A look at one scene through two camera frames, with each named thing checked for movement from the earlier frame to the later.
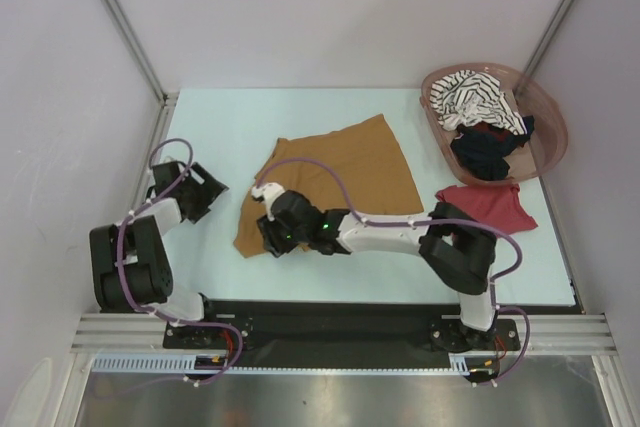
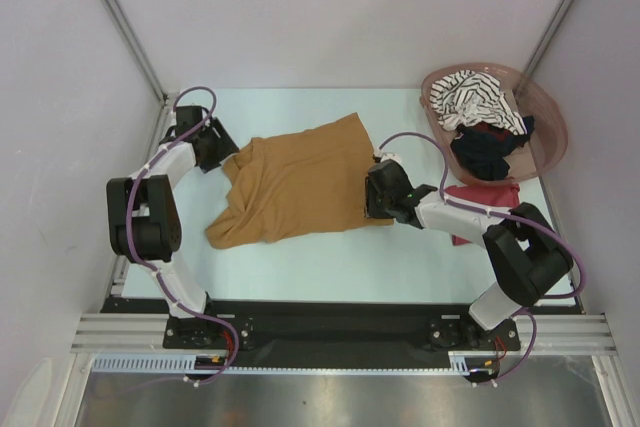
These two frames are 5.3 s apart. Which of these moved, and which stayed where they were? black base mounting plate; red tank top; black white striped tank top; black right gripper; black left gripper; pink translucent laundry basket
Moved: black right gripper; black left gripper
Stayed: black white striped tank top; pink translucent laundry basket; red tank top; black base mounting plate
